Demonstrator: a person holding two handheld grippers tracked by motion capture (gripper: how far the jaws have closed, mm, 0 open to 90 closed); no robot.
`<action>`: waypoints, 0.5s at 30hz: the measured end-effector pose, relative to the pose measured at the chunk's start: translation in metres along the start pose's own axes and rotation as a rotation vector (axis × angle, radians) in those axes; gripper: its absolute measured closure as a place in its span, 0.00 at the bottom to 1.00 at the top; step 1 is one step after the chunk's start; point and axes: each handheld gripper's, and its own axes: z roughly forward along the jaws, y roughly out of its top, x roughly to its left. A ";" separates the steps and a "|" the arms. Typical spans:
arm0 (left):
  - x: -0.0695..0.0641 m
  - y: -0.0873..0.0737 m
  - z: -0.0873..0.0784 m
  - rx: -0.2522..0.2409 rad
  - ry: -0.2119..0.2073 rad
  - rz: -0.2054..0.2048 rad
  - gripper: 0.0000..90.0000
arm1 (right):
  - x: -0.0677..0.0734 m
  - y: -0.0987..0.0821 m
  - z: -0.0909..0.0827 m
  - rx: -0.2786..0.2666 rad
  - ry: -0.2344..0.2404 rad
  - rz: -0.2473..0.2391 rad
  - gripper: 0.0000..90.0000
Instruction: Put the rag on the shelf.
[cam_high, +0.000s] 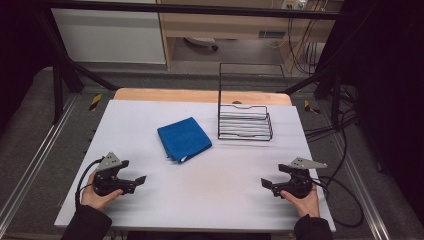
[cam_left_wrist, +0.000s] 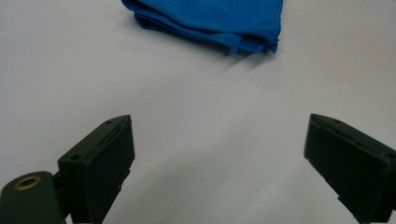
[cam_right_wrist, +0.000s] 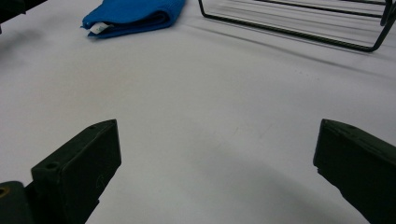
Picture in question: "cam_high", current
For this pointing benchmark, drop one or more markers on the aluminium rail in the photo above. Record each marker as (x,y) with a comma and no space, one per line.
(361,186)
(36,156)

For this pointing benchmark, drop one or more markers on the wooden table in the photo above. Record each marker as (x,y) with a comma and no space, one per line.
(186,95)

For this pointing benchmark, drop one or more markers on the person's left hand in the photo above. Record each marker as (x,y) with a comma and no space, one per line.
(91,198)

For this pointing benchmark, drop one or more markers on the black curtain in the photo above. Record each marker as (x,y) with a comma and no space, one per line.
(390,83)
(20,50)

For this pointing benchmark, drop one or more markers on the yellow black floor tape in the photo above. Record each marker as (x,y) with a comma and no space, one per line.
(308,106)
(95,101)

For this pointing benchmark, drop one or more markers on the black metal stand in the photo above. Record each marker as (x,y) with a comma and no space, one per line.
(335,96)
(58,90)

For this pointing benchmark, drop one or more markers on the person's right hand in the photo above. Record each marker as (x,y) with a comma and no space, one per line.
(308,206)

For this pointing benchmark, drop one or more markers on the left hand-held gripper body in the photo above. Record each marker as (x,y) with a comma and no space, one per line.
(107,178)

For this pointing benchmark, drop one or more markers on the white chair base with caster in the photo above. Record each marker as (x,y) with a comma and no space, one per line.
(200,41)

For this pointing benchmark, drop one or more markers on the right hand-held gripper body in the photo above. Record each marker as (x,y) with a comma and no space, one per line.
(298,183)

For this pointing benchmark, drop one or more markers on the black metal crossbar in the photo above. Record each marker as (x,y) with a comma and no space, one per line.
(200,9)

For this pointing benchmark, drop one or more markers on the white power strip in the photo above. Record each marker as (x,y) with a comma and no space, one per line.
(293,4)

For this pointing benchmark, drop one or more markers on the folded blue cloth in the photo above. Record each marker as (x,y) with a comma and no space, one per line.
(183,138)

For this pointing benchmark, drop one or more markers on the white table board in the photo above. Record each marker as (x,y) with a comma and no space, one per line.
(206,186)

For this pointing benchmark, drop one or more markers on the white cabinet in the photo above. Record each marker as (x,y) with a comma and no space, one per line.
(106,36)

